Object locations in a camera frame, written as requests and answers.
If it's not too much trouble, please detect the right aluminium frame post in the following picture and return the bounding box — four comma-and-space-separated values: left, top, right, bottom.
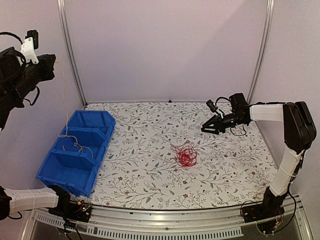
246, 0, 275, 104

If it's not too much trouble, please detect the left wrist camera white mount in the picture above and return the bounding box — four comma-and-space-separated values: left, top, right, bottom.
20, 29, 39, 65

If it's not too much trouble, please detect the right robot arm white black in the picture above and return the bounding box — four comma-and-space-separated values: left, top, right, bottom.
201, 93, 317, 218

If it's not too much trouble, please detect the front aluminium rail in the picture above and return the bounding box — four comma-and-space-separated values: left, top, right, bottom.
21, 195, 314, 240

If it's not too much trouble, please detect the blue plastic divided bin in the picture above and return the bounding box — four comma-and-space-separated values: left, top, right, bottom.
36, 110, 116, 197

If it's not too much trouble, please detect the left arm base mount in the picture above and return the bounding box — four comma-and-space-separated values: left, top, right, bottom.
48, 200, 93, 223

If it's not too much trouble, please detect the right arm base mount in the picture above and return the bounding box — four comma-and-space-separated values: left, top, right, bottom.
240, 200, 285, 236

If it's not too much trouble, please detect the yellow cable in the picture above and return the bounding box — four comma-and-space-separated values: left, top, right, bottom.
56, 59, 96, 160

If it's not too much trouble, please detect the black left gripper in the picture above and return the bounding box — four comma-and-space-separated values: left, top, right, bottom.
9, 52, 56, 102

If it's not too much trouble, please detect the red cable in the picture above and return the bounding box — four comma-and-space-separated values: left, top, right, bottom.
170, 140, 198, 168

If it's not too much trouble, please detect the floral patterned table mat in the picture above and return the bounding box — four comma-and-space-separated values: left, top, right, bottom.
87, 102, 277, 210

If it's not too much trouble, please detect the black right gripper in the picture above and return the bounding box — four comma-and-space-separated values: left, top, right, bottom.
201, 112, 247, 135

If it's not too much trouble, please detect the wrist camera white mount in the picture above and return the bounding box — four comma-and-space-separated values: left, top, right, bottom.
206, 99, 225, 120
20, 29, 39, 65

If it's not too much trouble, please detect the aluminium frame post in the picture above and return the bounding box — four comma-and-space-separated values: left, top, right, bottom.
56, 0, 87, 107
246, 0, 275, 104

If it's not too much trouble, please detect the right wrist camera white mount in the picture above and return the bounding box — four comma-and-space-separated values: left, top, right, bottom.
206, 99, 225, 120

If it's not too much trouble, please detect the left aluminium frame post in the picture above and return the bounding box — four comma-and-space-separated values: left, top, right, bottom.
56, 0, 87, 107

